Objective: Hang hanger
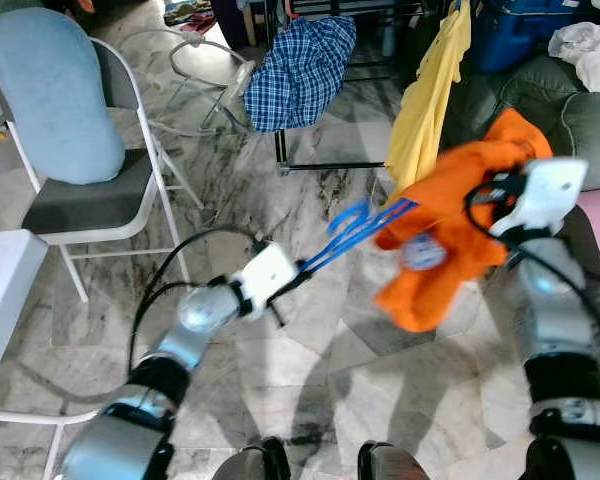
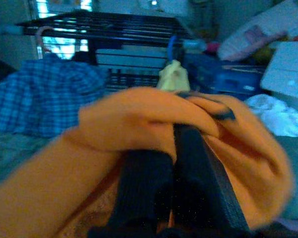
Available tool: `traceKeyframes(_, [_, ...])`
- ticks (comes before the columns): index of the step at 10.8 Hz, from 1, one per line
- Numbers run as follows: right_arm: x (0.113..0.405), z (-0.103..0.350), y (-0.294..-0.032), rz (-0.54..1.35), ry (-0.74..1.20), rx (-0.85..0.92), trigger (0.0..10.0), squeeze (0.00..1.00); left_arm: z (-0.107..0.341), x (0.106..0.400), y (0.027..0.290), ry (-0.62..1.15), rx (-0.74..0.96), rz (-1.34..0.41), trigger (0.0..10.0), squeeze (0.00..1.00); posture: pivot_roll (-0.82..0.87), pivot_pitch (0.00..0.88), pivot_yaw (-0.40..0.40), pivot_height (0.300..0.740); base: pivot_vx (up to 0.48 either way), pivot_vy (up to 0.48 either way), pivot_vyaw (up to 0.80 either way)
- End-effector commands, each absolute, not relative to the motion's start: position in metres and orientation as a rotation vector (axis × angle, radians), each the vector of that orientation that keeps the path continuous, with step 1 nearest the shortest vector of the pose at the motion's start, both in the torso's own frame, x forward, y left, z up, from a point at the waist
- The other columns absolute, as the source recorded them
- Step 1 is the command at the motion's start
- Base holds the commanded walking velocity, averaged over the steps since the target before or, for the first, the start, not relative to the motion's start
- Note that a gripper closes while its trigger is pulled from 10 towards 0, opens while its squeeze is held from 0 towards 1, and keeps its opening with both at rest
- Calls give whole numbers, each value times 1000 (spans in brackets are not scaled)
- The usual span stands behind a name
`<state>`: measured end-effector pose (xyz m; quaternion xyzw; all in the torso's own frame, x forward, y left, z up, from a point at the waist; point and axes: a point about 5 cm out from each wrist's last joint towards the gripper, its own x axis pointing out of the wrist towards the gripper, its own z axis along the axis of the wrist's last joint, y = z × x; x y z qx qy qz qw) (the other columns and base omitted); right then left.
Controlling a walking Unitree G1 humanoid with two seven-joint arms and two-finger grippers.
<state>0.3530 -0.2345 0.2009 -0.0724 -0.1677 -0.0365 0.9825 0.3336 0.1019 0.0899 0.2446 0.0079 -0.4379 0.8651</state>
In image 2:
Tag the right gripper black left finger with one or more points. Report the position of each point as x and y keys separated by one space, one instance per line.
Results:
x=144 y=188

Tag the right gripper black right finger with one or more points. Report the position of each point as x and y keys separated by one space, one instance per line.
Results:
x=198 y=188

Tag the orange shirt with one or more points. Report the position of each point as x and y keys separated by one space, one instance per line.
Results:
x=52 y=186

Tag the blue plastic hanger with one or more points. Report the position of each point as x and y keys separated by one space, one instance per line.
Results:
x=172 y=47

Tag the pink plastic hanger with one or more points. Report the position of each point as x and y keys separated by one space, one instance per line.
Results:
x=39 y=37

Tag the white crumpled cloth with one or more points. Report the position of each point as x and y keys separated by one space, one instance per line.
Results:
x=275 y=114

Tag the blue plastic storage box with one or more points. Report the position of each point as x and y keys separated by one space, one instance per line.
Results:
x=228 y=79

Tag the yellow shirt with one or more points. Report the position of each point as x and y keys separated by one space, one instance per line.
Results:
x=173 y=77

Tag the blue plaid shirt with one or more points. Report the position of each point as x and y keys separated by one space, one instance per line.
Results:
x=39 y=99

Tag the grey white plastic bin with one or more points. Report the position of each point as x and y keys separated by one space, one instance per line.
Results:
x=288 y=72

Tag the black metal drying rack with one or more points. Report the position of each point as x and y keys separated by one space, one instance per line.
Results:
x=101 y=27

